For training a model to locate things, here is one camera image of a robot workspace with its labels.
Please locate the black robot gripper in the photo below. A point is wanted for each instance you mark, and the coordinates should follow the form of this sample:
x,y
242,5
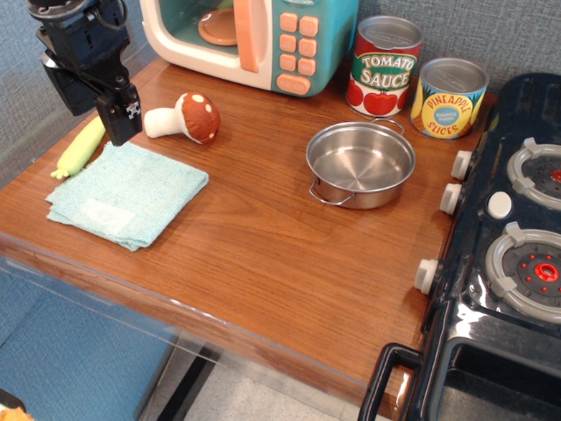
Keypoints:
x,y
84,43

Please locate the brown white plush mushroom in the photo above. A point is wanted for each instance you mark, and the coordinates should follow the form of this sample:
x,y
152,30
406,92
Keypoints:
x,y
193,115

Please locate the light blue folded cloth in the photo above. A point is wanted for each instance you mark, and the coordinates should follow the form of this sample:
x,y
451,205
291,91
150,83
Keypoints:
x,y
128,195

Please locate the orange toy plate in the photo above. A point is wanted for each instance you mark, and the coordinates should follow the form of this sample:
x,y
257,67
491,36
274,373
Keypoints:
x,y
218,27

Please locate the teal cream toy microwave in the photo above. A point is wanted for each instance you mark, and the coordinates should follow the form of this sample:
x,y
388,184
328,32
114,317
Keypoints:
x,y
289,47

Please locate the small steel pot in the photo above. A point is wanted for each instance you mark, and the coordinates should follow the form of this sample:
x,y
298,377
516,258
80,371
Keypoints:
x,y
360,165

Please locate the tomato sauce can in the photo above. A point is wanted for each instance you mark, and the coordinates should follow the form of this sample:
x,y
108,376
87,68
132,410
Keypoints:
x,y
385,56

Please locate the orange object at corner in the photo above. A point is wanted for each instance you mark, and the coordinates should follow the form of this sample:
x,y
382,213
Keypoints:
x,y
12,408

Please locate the pineapple slices can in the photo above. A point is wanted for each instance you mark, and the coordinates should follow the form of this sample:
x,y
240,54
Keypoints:
x,y
448,96

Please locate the white stove knob middle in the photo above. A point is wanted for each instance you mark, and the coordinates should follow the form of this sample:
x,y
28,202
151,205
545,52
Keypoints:
x,y
450,197

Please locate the white stove knob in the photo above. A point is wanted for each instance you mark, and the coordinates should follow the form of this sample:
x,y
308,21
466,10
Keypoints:
x,y
461,164
450,197
425,275

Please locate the white stove knob upper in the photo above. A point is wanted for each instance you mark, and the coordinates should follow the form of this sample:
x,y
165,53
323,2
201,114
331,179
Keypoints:
x,y
461,164

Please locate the white stove knob lower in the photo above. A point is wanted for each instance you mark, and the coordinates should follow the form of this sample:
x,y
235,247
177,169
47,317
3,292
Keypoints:
x,y
425,275

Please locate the black toy stove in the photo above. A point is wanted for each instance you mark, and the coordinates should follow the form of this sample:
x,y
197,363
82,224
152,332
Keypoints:
x,y
491,330

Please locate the spoon with yellow-green handle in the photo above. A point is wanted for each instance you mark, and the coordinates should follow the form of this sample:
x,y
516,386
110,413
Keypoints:
x,y
80,150

